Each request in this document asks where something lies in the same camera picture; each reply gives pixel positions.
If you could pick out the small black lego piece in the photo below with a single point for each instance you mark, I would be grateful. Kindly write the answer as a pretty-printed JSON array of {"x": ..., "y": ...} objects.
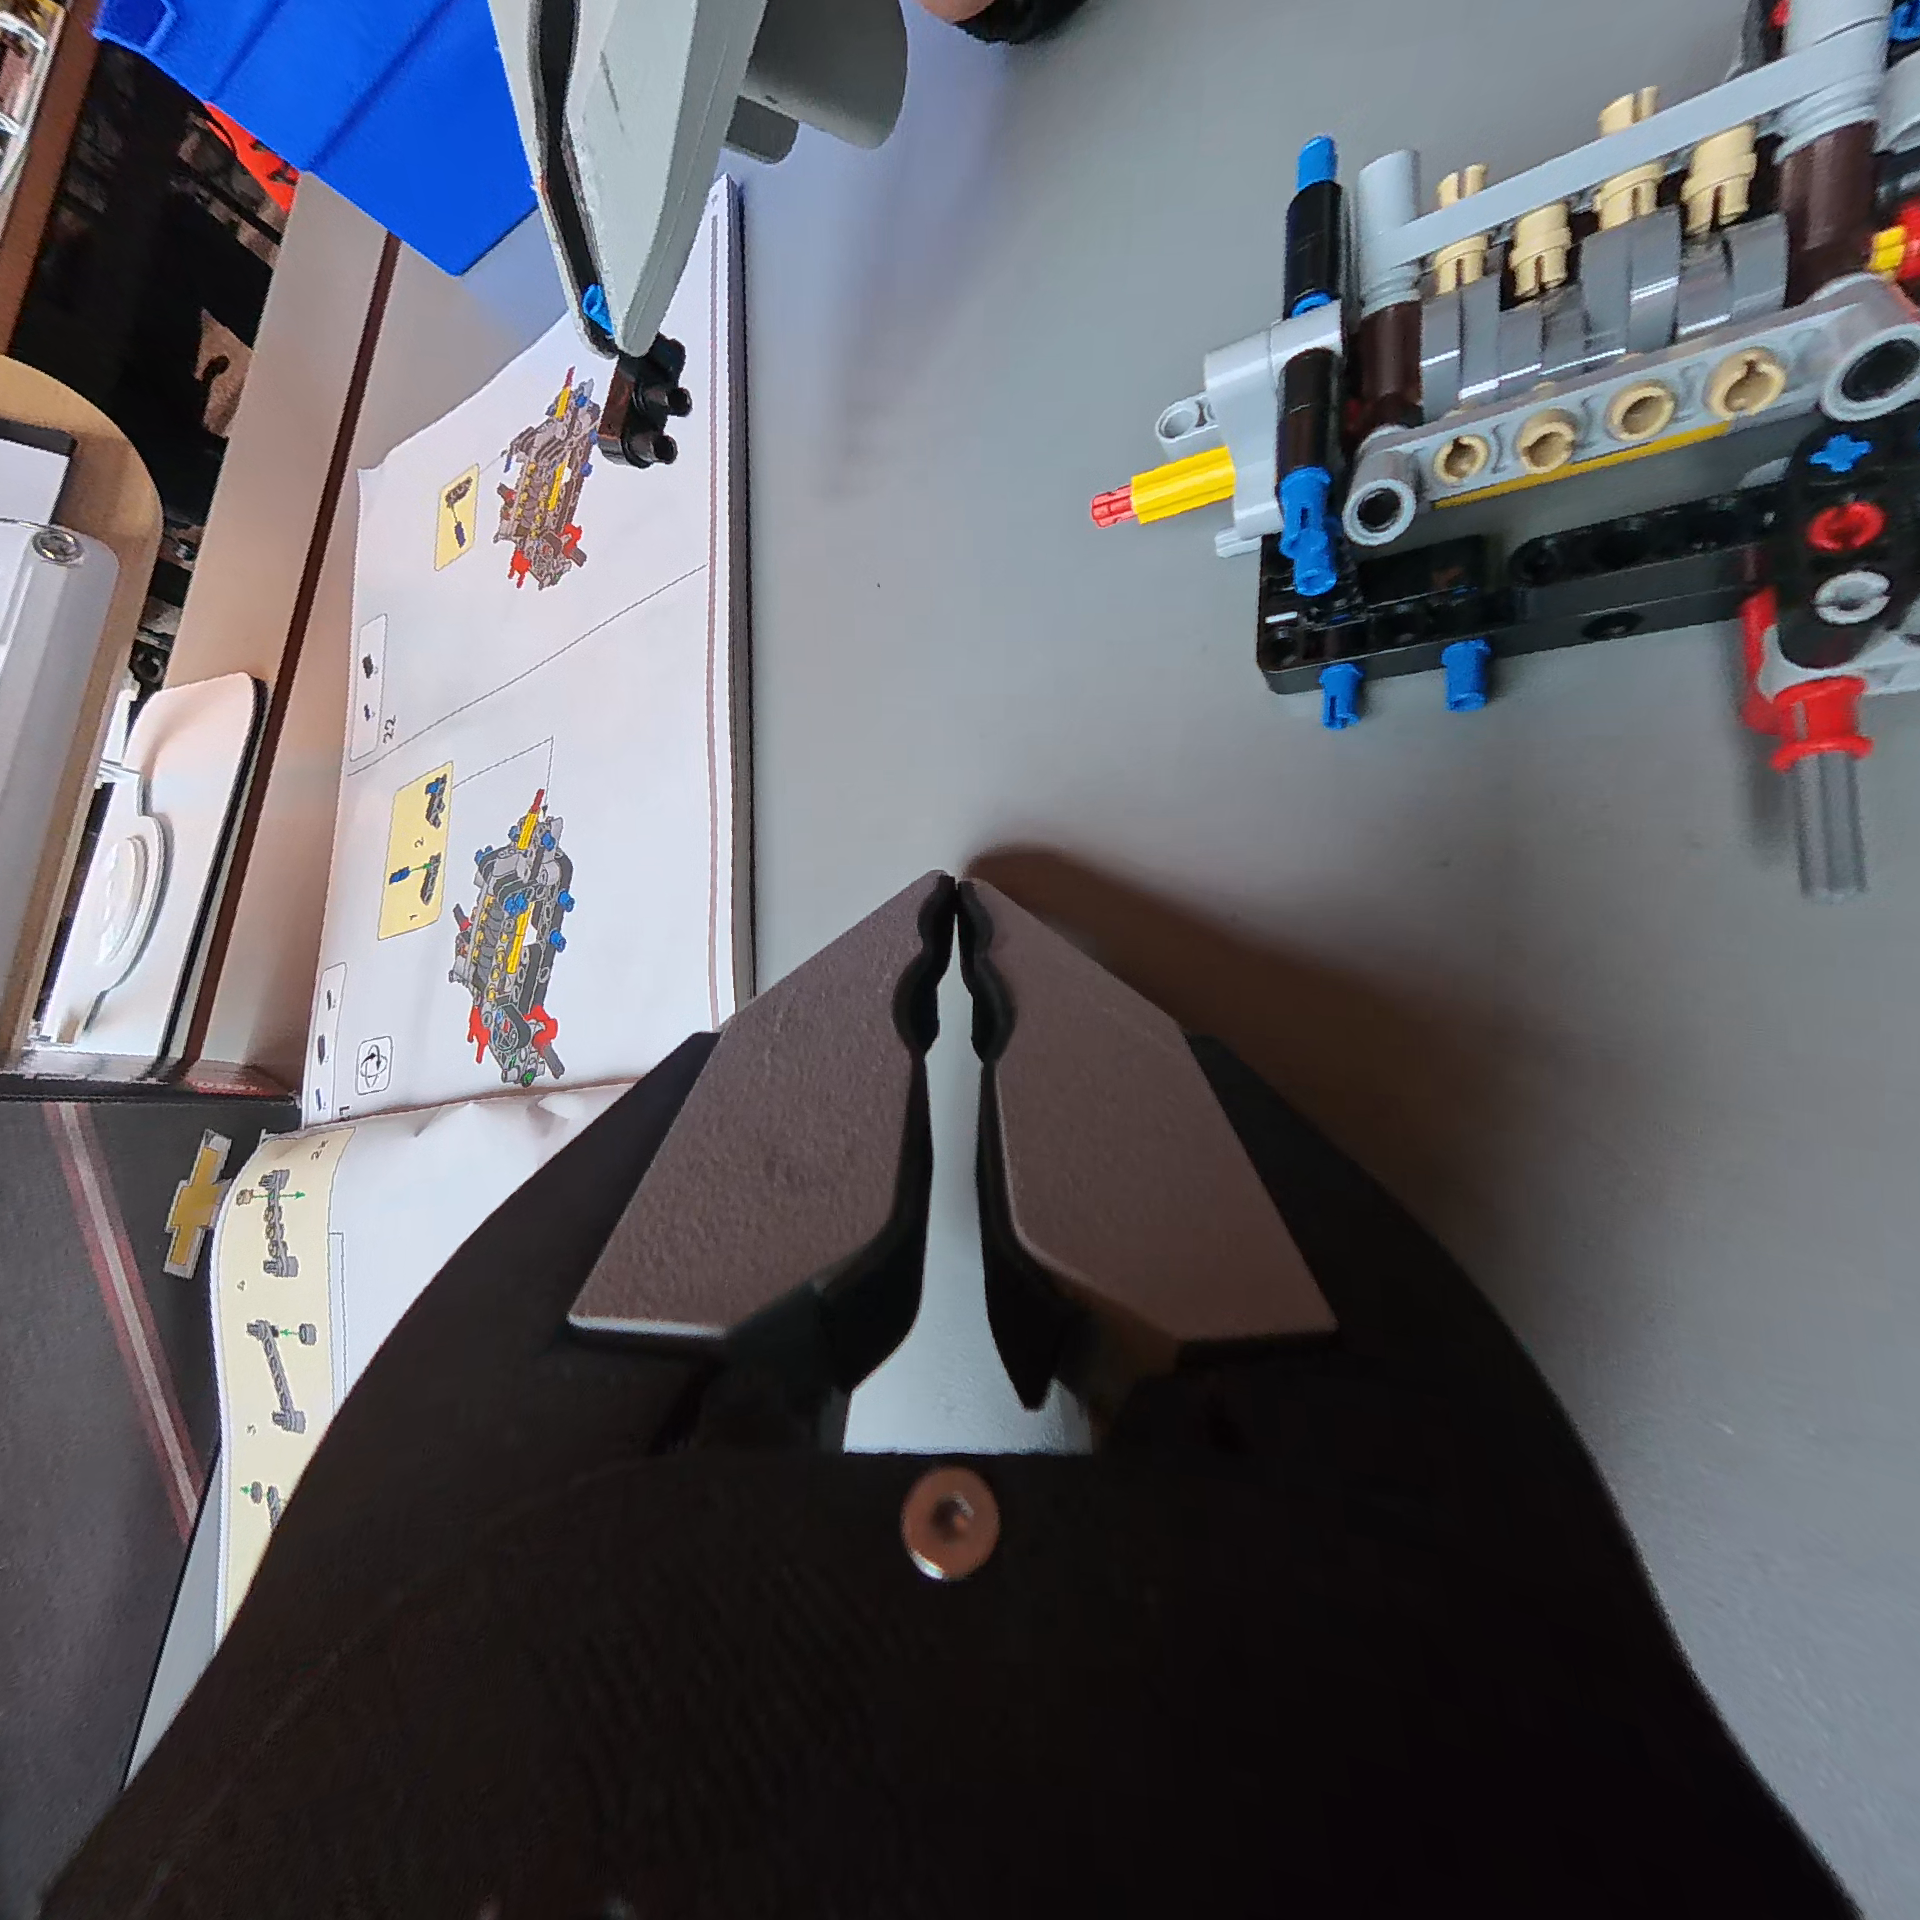
[{"x": 648, "y": 406}]

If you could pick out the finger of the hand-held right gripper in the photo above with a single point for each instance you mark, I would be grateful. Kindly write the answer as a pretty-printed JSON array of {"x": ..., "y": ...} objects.
[
  {"x": 520, "y": 61},
  {"x": 661, "y": 149}
]

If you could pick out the lego engine assembly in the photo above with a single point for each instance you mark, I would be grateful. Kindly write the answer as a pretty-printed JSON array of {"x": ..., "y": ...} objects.
[{"x": 1576, "y": 436}]

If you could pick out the blue plastic storage bin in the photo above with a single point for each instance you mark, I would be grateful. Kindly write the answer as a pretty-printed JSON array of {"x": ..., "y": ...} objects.
[{"x": 376, "y": 107}]

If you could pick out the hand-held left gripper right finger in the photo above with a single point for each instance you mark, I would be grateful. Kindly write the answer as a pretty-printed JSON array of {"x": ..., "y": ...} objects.
[{"x": 1142, "y": 1184}]

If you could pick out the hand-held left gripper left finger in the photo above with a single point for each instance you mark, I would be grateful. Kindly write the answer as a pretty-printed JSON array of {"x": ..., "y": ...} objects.
[{"x": 751, "y": 1172}]

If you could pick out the lego instruction booklet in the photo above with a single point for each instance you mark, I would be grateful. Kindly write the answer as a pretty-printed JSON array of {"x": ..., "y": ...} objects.
[{"x": 661, "y": 675}]

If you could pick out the black lego set box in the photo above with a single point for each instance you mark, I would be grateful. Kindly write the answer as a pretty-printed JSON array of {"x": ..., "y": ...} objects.
[{"x": 90, "y": 1349}]

